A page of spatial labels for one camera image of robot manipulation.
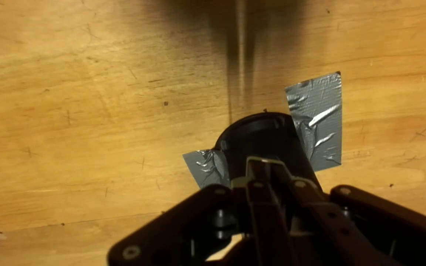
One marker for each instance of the grey duct tape piece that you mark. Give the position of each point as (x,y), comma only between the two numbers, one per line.
(322,119)

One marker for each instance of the grey square base plate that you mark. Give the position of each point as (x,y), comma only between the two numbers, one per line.
(208,168)

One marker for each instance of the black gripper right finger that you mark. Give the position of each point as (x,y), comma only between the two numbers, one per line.
(371,231)

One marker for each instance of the dark upside-down cup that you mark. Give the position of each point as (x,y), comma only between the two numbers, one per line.
(267,143)

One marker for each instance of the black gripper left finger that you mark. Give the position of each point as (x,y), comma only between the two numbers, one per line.
(266,223)

